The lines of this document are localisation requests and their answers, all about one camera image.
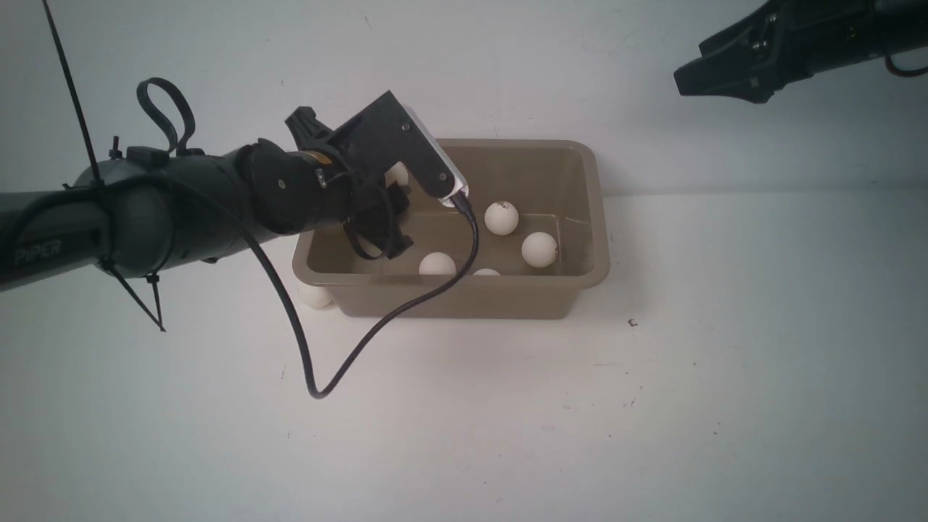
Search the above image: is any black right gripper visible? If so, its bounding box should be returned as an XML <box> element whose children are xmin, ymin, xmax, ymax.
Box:
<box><xmin>674</xmin><ymin>1</ymin><xmax>812</xmax><ymax>104</ymax></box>

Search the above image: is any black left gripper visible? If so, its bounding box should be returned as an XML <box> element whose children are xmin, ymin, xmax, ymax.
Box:
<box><xmin>286</xmin><ymin>107</ymin><xmax>413</xmax><ymax>260</ymax></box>

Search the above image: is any white plain table-tennis ball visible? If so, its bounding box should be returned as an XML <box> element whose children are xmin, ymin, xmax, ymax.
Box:
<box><xmin>418</xmin><ymin>252</ymin><xmax>457</xmax><ymax>276</ymax></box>

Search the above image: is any white ball with logo rear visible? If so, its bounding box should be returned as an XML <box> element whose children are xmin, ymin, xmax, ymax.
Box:
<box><xmin>484</xmin><ymin>201</ymin><xmax>520</xmax><ymax>236</ymax></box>

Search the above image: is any white ball with logo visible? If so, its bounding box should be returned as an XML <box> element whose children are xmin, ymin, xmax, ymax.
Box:
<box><xmin>521</xmin><ymin>231</ymin><xmax>559</xmax><ymax>270</ymax></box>
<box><xmin>484</xmin><ymin>201</ymin><xmax>520</xmax><ymax>236</ymax></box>

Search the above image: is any white ball with logo front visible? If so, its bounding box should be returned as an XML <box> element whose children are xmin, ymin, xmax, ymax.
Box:
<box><xmin>521</xmin><ymin>231</ymin><xmax>559</xmax><ymax>270</ymax></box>

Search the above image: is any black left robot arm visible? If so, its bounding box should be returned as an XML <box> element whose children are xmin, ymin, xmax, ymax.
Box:
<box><xmin>2</xmin><ymin>77</ymin><xmax>474</xmax><ymax>290</ymax></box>

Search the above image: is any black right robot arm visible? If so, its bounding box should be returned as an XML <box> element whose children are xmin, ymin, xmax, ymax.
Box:
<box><xmin>674</xmin><ymin>1</ymin><xmax>927</xmax><ymax>104</ymax></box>

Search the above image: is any tan plastic bin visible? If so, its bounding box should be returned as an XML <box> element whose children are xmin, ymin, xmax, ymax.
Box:
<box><xmin>291</xmin><ymin>138</ymin><xmax>612</xmax><ymax>320</ymax></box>

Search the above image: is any black zip tie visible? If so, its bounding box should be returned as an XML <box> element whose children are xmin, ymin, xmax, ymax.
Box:
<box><xmin>42</xmin><ymin>0</ymin><xmax>167</xmax><ymax>333</ymax></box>

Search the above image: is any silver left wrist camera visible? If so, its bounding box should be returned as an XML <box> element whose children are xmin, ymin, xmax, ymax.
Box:
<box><xmin>330</xmin><ymin>91</ymin><xmax>471</xmax><ymax>210</ymax></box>

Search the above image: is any black left camera cable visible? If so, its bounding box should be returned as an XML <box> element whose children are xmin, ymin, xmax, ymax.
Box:
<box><xmin>167</xmin><ymin>178</ymin><xmax>481</xmax><ymax>400</ymax></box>

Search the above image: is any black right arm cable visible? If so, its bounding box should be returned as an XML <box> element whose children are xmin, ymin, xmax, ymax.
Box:
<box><xmin>881</xmin><ymin>43</ymin><xmax>928</xmax><ymax>78</ymax></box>

